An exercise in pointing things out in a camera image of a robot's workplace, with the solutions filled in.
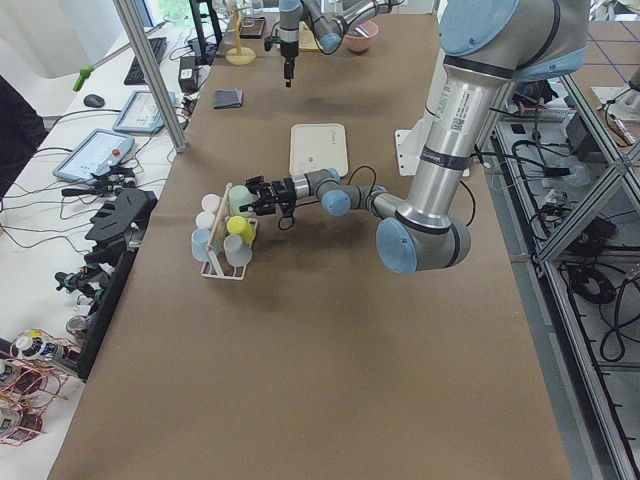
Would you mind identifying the teach pendant near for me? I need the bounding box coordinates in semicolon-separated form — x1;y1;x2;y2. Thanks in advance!
52;129;135;184

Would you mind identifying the wooden cutting board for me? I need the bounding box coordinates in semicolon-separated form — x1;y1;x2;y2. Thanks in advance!
299;21;320;52

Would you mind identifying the teach pendant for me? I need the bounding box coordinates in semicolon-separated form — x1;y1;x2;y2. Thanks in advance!
112;90;164;135
52;129;135;184

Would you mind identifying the white wire cup rack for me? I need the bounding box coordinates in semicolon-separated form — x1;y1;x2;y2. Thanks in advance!
192;183;258;280

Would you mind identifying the cream white cup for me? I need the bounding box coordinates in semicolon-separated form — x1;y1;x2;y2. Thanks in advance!
195;211;216;229

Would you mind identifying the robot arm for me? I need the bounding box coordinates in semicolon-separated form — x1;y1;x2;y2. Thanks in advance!
276;0;402;88
246;1;590;273

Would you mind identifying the grey cup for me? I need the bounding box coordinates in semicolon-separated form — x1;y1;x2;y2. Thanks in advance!
223;234;253;267

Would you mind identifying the pink cup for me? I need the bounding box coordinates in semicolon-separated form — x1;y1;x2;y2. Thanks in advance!
201;193;222;212

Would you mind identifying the yellow cup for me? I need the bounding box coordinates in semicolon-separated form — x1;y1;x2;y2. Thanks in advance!
226;215;256;245

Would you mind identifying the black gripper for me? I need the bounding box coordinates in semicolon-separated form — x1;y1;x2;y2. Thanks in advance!
280;42;299;88
239;176;296;216

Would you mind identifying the black keyboard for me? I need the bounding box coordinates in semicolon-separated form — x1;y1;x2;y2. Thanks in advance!
123;36;169;86

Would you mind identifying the aluminium frame post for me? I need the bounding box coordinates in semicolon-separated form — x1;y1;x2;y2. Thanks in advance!
113;0;187;154

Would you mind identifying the teach pendant far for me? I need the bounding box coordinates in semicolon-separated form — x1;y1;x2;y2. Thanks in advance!
112;90;164;135

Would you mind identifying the grey folded cloth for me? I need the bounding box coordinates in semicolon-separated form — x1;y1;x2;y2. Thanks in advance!
213;89;243;109

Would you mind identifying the black computer mouse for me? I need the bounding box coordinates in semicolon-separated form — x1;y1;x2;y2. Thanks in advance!
83;94;105;108

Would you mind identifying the green cup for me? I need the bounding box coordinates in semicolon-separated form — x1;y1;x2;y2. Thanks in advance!
228;185;256;218

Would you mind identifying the light blue cup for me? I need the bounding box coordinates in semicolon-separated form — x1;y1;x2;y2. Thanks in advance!
191;228;211;263

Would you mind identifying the pink bowl with ice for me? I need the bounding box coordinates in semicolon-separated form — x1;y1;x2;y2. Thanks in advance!
343;20;379;54

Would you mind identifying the cream rabbit tray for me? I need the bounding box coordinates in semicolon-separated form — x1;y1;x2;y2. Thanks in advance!
289;123;349;177

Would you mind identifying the wooden mug tree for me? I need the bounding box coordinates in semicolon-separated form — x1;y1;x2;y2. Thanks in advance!
221;0;256;66

